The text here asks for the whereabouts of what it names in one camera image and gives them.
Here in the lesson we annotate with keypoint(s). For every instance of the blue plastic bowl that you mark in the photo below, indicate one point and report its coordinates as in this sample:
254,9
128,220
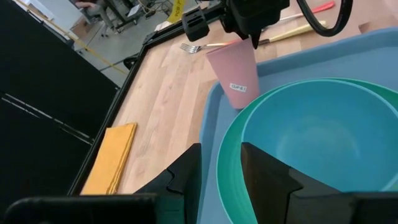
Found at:
311,133

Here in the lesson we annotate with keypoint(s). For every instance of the orange napkin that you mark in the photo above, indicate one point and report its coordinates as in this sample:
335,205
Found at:
109,161

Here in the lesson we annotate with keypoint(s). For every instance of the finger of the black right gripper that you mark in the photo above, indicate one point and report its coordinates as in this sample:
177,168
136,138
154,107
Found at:
255,39

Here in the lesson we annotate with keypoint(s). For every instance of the blue plastic tray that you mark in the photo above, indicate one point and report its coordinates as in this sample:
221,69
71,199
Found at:
311,62

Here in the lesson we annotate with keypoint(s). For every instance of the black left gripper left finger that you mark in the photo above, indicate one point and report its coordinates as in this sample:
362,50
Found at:
186,186

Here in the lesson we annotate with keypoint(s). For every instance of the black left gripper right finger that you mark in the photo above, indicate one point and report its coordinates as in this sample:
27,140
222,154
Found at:
267,193

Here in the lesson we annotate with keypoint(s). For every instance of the person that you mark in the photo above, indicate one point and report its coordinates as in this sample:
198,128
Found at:
93,9

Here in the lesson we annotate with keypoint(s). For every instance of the teal plastic plate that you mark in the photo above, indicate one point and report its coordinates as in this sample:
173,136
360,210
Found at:
230,161

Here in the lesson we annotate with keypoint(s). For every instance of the pink plastic cup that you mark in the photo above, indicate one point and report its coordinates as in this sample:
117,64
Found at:
233,71

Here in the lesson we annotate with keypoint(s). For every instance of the black metal table frame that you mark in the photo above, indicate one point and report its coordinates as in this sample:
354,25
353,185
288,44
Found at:
152,39

